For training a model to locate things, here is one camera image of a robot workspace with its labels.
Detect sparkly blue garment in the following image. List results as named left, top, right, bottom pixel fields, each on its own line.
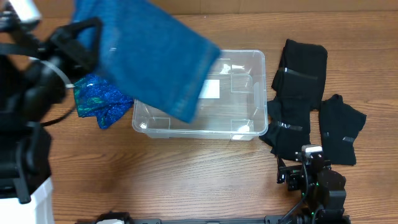
left=73, top=74, right=134, bottom=129

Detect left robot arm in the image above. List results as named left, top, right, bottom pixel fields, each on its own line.
left=1, top=10, right=103, bottom=223

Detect clear plastic storage bin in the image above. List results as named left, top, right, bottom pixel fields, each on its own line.
left=132, top=50, right=268, bottom=141

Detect black folded garment top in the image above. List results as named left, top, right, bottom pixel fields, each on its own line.
left=272, top=39, right=328, bottom=110

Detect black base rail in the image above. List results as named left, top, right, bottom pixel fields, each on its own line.
left=75, top=212, right=283, bottom=224

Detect blue denim jeans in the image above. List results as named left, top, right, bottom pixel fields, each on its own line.
left=73, top=0, right=221, bottom=123

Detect white label in bin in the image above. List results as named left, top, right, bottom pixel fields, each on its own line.
left=199, top=80, right=220, bottom=99

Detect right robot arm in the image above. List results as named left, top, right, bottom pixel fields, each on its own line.
left=277, top=152, right=351, bottom=224

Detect black garment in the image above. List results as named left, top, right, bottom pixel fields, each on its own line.
left=319, top=94, right=366, bottom=166
left=272, top=39, right=328, bottom=110
left=260, top=97, right=311, bottom=161

